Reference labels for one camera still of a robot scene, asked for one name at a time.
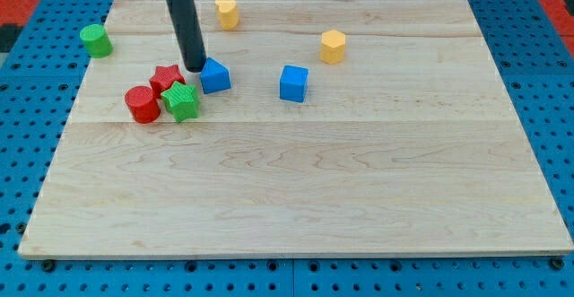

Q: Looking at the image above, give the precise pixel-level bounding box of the light wooden board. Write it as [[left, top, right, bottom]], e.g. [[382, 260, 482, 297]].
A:
[[18, 0, 573, 260]]

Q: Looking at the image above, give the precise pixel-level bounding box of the yellow heart block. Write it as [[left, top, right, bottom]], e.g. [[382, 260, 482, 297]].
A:
[[215, 0, 239, 31]]

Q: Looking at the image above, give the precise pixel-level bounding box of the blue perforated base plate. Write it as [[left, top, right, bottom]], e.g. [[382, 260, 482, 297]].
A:
[[1, 0, 573, 296]]

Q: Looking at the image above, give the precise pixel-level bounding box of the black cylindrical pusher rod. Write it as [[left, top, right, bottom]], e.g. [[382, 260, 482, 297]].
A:
[[166, 0, 207, 73]]

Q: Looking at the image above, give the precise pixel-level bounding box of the red star block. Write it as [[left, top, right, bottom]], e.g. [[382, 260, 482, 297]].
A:
[[149, 64, 186, 99]]

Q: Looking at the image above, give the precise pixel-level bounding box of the blue cube block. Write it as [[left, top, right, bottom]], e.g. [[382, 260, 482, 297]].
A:
[[280, 66, 309, 102]]

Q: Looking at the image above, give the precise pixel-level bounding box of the green star block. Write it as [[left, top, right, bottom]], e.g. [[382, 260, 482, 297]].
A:
[[161, 82, 200, 123]]

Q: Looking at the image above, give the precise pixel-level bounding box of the blue triangular prism block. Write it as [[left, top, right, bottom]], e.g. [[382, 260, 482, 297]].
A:
[[200, 57, 231, 94]]

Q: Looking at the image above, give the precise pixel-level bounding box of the yellow hexagon block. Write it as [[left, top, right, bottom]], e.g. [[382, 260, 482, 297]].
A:
[[319, 30, 346, 65]]

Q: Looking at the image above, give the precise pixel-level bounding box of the red cylinder block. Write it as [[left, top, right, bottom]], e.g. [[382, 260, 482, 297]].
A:
[[124, 85, 161, 124]]

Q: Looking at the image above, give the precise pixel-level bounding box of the green cylinder block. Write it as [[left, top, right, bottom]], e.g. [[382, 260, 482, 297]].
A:
[[80, 24, 113, 58]]

